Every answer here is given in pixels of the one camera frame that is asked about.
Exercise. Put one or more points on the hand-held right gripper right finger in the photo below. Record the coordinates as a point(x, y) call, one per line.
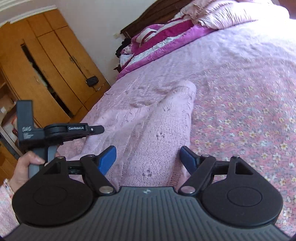
point(188, 160)

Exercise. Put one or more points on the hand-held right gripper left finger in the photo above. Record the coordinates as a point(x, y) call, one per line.
point(107, 160)

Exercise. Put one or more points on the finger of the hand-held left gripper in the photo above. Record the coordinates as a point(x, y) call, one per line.
point(96, 130)

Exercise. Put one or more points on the pink knitted sweater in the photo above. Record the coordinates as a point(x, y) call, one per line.
point(157, 129)

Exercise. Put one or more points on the person's left hand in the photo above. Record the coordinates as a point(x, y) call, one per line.
point(22, 166)

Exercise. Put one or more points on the small black bag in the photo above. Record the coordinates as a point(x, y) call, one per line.
point(92, 80)

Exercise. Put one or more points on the large wooden wardrobe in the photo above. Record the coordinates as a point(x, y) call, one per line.
point(50, 69)

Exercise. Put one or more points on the pink floral bedsheet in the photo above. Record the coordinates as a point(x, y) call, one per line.
point(249, 143)

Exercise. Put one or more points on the dark clothing pile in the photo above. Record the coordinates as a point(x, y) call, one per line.
point(122, 47)

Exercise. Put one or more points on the magenta and white quilt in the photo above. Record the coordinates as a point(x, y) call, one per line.
point(157, 39)

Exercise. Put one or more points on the dark wooden headboard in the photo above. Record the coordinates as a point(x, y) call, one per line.
point(143, 20)

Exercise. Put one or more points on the pink checkered pillow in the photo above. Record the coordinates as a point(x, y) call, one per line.
point(231, 11)

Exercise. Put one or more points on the wall socket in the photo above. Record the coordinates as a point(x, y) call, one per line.
point(116, 35)

